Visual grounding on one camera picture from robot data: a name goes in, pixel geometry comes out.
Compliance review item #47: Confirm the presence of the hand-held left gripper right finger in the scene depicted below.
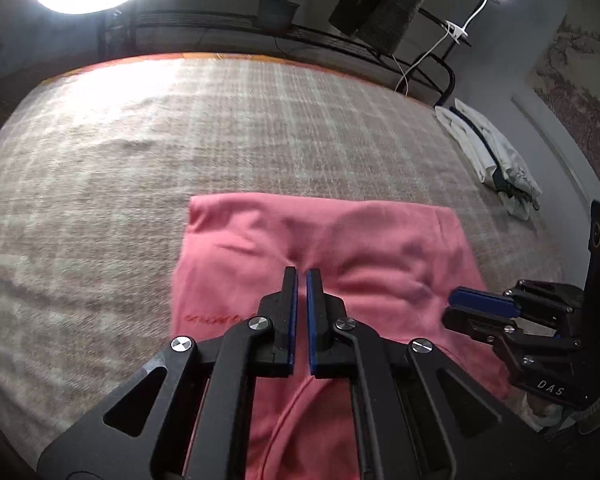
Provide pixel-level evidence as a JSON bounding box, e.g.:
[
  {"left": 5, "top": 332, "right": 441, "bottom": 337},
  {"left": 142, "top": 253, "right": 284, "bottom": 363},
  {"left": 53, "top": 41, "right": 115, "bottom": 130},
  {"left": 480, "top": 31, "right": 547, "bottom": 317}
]
[{"left": 306, "top": 268, "right": 571, "bottom": 480}]

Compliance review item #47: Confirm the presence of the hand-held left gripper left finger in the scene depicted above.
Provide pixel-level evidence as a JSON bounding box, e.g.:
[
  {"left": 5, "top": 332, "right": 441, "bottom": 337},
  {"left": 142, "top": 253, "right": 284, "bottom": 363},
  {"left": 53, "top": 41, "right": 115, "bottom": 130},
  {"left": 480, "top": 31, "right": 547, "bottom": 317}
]
[{"left": 37, "top": 266, "right": 299, "bottom": 480}]

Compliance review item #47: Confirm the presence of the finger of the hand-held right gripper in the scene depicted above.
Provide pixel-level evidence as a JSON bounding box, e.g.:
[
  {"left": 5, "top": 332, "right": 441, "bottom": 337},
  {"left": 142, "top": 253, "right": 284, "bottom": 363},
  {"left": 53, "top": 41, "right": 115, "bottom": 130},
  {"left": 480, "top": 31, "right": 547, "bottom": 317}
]
[
  {"left": 449, "top": 280, "right": 586, "bottom": 319},
  {"left": 442, "top": 308, "right": 581, "bottom": 354}
]

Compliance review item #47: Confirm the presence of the pink shirt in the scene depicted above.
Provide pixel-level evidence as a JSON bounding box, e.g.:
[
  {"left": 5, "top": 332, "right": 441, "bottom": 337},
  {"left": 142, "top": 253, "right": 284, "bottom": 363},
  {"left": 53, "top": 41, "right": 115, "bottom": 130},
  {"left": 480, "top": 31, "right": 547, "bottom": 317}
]
[{"left": 170, "top": 192, "right": 514, "bottom": 480}]

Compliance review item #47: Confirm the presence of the person's right hand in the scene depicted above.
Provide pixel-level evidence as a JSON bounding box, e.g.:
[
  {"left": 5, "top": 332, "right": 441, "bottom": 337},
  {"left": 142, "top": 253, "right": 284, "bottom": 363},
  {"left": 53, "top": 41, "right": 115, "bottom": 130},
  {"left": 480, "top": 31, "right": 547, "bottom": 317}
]
[{"left": 527, "top": 394, "right": 577, "bottom": 432}]

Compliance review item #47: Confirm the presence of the large white garment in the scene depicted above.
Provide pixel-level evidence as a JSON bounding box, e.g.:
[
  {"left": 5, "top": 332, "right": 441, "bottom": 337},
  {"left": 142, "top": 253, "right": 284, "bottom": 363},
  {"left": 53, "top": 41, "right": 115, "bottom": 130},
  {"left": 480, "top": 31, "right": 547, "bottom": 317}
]
[{"left": 452, "top": 98, "right": 544, "bottom": 220}]

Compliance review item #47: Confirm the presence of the white folded cloth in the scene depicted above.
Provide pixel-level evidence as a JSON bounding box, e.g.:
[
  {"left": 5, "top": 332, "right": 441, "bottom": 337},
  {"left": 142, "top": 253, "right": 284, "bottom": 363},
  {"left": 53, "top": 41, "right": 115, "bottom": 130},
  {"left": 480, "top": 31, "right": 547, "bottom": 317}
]
[{"left": 434, "top": 106, "right": 497, "bottom": 184}]

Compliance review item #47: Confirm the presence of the beige plaid blanket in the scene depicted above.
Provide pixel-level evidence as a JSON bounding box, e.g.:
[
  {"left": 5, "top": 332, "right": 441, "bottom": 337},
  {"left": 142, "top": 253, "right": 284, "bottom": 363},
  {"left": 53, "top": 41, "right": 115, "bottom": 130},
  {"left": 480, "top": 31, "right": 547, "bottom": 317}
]
[{"left": 0, "top": 52, "right": 597, "bottom": 467}]

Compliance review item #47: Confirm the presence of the grey plaid hanging cloth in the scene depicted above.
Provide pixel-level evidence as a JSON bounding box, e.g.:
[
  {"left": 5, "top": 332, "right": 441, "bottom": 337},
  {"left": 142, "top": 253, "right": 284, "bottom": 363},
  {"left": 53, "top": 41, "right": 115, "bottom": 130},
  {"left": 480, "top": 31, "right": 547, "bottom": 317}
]
[{"left": 355, "top": 0, "right": 452, "bottom": 54}]

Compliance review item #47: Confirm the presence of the potted plant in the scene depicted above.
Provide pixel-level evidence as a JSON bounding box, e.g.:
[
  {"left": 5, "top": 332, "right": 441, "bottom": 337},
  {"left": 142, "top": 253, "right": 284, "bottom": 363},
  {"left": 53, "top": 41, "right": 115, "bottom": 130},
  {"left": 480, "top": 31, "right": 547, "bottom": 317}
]
[{"left": 257, "top": 0, "right": 301, "bottom": 34}]

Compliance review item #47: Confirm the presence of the map wall poster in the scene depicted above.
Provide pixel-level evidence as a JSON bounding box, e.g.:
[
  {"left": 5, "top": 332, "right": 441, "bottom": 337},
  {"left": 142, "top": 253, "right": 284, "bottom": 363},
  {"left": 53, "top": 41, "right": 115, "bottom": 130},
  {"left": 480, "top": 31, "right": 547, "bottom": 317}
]
[{"left": 531, "top": 9, "right": 600, "bottom": 188}]

